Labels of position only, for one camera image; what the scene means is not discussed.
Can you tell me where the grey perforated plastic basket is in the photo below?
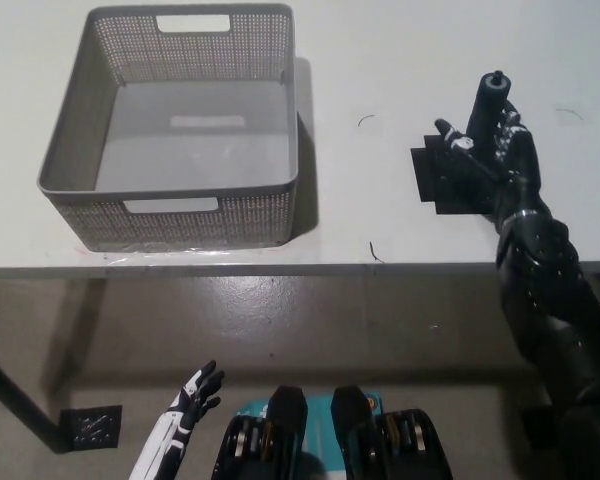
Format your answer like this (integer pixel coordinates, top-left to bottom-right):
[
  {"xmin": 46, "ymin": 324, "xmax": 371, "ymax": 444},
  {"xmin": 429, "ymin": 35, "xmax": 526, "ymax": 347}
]
[{"xmin": 36, "ymin": 3, "xmax": 301, "ymax": 253}]

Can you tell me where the black taped screwdriver stand base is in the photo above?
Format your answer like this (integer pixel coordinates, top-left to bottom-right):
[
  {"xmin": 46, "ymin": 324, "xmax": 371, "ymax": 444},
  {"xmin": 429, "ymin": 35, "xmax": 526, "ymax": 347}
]
[{"xmin": 410, "ymin": 133, "xmax": 501, "ymax": 217}]

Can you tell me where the white and black left hand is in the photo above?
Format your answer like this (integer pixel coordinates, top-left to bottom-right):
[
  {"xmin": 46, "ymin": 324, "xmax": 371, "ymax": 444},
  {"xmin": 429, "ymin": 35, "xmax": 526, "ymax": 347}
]
[{"xmin": 128, "ymin": 359, "xmax": 226, "ymax": 480}]

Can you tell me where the black table leg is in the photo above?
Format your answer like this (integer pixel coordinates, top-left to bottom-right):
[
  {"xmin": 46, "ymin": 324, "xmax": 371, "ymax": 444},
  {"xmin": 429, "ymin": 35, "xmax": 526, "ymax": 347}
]
[{"xmin": 0, "ymin": 344, "xmax": 69, "ymax": 454}]

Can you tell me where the black and teal robot body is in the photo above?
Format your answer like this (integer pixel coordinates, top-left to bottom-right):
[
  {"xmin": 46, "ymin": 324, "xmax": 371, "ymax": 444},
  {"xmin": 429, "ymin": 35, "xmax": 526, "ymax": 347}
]
[{"xmin": 210, "ymin": 384, "xmax": 454, "ymax": 480}]

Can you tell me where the white and black right hand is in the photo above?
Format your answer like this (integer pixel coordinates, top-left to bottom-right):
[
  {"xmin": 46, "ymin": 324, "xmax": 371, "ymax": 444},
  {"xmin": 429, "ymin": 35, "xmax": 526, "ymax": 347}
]
[{"xmin": 433, "ymin": 99, "xmax": 551, "ymax": 229}]

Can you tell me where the black electric screwdriver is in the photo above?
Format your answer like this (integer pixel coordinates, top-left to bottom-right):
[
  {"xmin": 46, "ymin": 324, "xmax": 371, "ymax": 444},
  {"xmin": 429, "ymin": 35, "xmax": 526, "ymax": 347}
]
[{"xmin": 467, "ymin": 70, "xmax": 511, "ymax": 151}]

